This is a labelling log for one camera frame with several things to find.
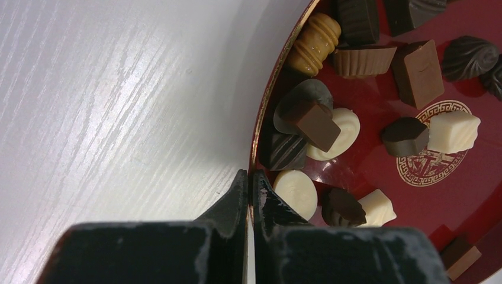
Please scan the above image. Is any white rectangular bar chocolate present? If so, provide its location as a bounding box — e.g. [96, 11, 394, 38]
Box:
[358, 189, 397, 227]

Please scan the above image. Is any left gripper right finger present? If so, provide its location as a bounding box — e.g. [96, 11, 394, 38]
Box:
[252, 170, 449, 283]

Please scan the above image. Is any white oval chocolate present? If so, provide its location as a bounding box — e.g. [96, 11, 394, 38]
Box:
[273, 170, 318, 221]

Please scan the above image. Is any dark shell chocolate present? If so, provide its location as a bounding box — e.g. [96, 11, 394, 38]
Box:
[321, 188, 366, 228]

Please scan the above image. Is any white swirl round chocolate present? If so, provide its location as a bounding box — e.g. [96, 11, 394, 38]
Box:
[306, 108, 361, 161]

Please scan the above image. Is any round red plate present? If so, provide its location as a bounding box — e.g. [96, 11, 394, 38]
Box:
[249, 0, 502, 284]

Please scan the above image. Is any dark ridged square chocolate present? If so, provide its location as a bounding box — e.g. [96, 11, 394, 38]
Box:
[259, 133, 307, 171]

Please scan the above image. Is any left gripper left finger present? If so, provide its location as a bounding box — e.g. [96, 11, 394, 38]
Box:
[38, 170, 248, 283]

